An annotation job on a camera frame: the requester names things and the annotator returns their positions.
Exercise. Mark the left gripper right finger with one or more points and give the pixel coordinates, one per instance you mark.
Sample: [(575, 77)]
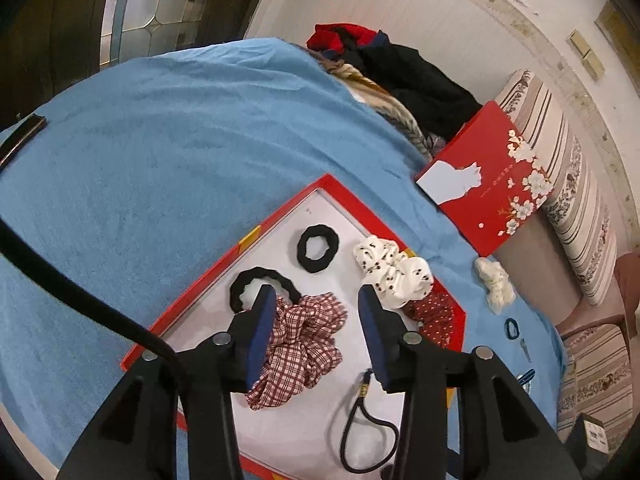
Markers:
[(464, 414)]

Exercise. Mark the red tray box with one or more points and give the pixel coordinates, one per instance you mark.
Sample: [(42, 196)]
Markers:
[(305, 410)]

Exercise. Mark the black elastic with gold clasp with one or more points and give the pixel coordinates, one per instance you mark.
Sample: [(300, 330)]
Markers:
[(359, 414)]

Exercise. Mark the cream dotted scrunchie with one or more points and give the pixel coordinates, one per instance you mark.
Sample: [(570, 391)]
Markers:
[(500, 291)]

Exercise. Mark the striped cushion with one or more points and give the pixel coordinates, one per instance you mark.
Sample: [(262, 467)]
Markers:
[(576, 207)]

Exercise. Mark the red box lid with cat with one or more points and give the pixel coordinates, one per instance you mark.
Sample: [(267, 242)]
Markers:
[(487, 180)]

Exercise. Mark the black flat bar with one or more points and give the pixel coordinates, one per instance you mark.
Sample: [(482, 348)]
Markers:
[(22, 134)]

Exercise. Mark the red plaid scrunchie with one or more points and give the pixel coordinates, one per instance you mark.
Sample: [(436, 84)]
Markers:
[(301, 349)]

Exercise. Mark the red white-dotted scrunchie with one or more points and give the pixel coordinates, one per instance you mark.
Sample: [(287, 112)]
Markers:
[(434, 316)]

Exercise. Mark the stained glass door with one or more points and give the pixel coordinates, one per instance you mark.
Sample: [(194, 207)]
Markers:
[(136, 28)]

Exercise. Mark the wall switch plates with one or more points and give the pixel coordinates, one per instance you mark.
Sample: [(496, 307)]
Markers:
[(590, 61)]

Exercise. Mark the striped chair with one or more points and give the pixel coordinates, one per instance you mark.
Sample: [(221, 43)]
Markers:
[(602, 375)]

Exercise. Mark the pile of dark clothes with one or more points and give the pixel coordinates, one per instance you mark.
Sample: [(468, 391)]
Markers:
[(413, 95)]

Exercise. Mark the silver hair clip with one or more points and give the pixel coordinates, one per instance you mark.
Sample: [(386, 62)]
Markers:
[(524, 348)]

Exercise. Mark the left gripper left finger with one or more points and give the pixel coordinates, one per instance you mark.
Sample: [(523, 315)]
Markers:
[(133, 434)]

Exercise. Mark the white black-dotted scrunchie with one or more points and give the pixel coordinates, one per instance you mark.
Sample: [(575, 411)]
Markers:
[(395, 277)]

